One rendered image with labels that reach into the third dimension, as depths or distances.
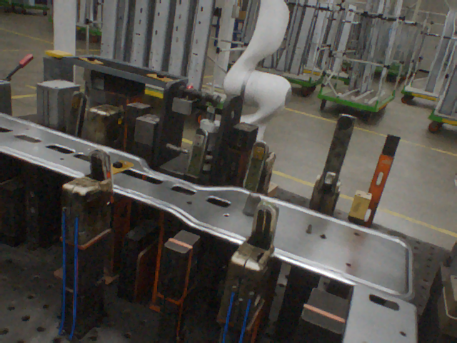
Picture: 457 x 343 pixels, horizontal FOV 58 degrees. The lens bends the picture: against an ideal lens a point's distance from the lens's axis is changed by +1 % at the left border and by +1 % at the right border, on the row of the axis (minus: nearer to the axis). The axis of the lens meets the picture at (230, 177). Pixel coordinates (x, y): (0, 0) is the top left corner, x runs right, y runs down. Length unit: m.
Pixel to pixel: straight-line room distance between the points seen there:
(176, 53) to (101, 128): 4.41
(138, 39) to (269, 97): 4.57
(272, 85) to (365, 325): 0.89
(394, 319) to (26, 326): 0.73
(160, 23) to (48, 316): 4.91
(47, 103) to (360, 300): 0.95
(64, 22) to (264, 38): 3.66
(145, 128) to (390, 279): 0.70
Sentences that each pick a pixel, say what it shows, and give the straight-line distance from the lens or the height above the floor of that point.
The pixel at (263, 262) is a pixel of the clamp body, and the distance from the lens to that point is 0.64.
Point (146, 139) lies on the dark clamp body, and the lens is 1.13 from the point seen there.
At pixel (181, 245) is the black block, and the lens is 0.74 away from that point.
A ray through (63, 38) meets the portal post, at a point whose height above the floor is 0.78.
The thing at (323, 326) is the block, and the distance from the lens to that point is 0.66.
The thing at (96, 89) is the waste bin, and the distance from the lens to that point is 3.96.
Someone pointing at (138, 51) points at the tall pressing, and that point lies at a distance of 5.83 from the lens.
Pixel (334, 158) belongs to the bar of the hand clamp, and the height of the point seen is 1.12.
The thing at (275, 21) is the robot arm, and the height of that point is 1.37.
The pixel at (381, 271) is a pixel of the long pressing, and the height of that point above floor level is 1.00.
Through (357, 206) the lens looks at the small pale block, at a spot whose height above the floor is 1.04.
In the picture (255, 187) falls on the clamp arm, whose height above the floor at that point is 1.00.
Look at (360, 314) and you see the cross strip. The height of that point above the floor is 1.00.
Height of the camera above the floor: 1.39
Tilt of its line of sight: 23 degrees down
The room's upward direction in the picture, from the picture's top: 10 degrees clockwise
